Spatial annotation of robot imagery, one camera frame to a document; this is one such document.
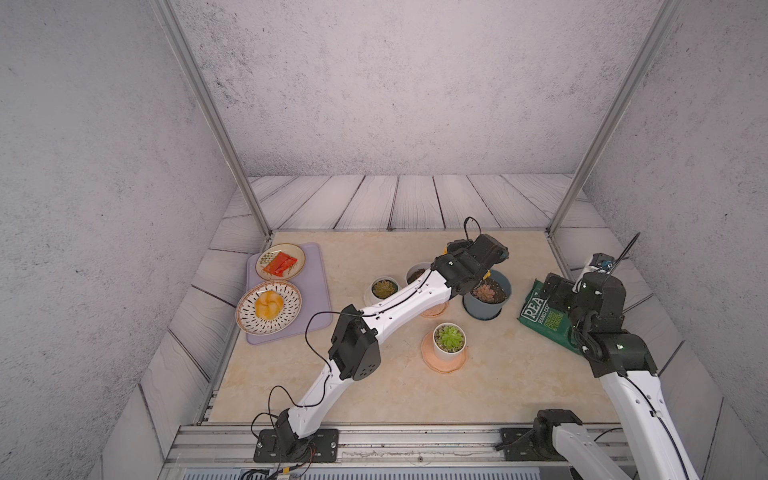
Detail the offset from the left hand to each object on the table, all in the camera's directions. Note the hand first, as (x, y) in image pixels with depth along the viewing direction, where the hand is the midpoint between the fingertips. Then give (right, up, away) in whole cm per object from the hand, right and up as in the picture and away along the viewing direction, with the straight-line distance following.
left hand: (461, 245), depth 83 cm
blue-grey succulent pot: (+10, -15, +7) cm, 19 cm away
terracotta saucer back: (-5, -21, +15) cm, 26 cm away
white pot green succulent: (-4, -26, -3) cm, 26 cm away
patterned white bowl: (-66, -20, +13) cm, 70 cm away
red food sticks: (-59, -6, +25) cm, 64 cm away
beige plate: (-65, -3, +28) cm, 71 cm away
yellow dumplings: (-58, -19, +13) cm, 62 cm away
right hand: (+23, -9, -13) cm, 27 cm away
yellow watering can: (+2, -7, -19) cm, 20 cm away
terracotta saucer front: (-5, -34, +2) cm, 35 cm away
